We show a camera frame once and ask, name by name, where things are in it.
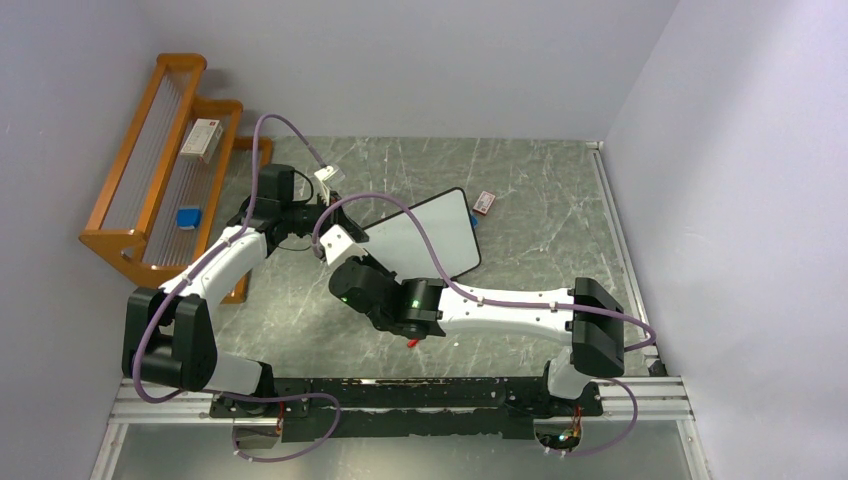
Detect orange wooden tiered rack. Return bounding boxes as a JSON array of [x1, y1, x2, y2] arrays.
[[79, 53, 253, 288]]

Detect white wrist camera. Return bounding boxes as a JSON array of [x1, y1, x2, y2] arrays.
[[319, 225, 369, 269], [313, 164, 346, 205]]

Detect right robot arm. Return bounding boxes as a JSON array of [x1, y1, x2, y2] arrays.
[[329, 257, 625, 414]]

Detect white red box on rack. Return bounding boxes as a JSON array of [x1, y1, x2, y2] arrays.
[[179, 118, 223, 164]]

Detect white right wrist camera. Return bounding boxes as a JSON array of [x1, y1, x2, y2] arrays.
[[319, 225, 369, 269]]

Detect small red white box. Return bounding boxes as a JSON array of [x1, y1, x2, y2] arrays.
[[472, 191, 496, 216]]

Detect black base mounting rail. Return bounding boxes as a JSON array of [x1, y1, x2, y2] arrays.
[[209, 376, 603, 442]]

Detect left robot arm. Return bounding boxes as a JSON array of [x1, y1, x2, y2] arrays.
[[122, 164, 344, 416]]

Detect aluminium frame rail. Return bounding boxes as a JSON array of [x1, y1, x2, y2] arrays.
[[104, 137, 707, 479]]

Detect blue eraser on rack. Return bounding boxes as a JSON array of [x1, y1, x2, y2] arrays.
[[175, 207, 202, 230]]

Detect black framed whiteboard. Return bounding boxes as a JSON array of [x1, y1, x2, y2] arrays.
[[363, 187, 482, 282]]

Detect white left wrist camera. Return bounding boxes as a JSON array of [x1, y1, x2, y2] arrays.
[[313, 164, 346, 205]]

